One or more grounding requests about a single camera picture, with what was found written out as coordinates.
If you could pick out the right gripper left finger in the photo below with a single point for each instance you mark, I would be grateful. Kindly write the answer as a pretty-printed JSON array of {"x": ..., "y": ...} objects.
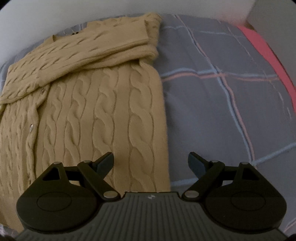
[{"x": 94, "y": 174}]

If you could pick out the grey plaid bed sheet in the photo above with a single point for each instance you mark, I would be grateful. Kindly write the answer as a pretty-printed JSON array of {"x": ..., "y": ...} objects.
[{"x": 224, "y": 101}]

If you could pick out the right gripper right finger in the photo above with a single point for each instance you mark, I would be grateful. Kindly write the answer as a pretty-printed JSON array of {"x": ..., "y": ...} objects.
[{"x": 209, "y": 174}]

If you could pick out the pink pillow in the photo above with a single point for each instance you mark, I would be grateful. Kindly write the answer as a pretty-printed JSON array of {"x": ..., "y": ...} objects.
[{"x": 263, "y": 48}]

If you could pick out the yellow cable knit cardigan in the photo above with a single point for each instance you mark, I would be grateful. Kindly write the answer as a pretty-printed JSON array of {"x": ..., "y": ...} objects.
[{"x": 77, "y": 97}]

